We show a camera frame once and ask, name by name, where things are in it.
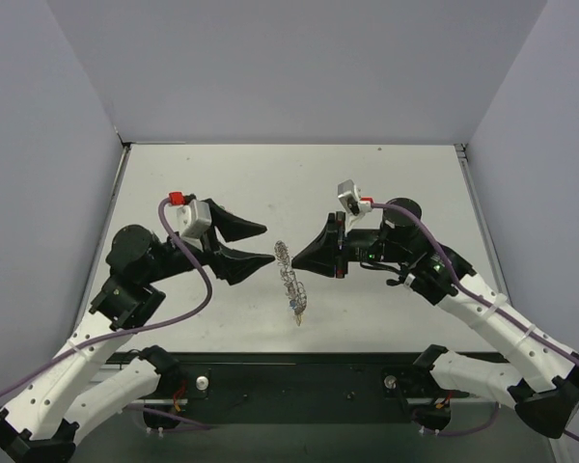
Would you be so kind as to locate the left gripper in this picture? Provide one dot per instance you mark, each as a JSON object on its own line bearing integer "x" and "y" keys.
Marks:
{"x": 212, "y": 246}

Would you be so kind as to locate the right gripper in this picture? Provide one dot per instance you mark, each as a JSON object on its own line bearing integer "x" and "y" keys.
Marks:
{"x": 341, "y": 246}

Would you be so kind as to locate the metal disc with keyrings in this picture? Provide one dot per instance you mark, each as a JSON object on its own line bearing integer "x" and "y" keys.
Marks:
{"x": 294, "y": 289}

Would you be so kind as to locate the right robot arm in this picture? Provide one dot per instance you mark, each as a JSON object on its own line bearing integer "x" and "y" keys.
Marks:
{"x": 539, "y": 376}

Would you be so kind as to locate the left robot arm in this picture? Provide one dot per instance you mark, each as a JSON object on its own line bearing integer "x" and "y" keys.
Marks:
{"x": 57, "y": 407}

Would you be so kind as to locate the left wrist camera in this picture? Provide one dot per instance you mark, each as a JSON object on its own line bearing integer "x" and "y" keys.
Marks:
{"x": 194, "y": 216}

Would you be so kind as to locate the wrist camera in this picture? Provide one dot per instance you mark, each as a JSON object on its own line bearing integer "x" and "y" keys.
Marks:
{"x": 194, "y": 216}
{"x": 350, "y": 195}

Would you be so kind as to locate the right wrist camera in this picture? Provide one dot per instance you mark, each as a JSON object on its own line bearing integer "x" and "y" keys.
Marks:
{"x": 350, "y": 195}

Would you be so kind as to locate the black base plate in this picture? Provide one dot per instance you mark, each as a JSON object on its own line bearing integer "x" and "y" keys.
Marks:
{"x": 300, "y": 388}

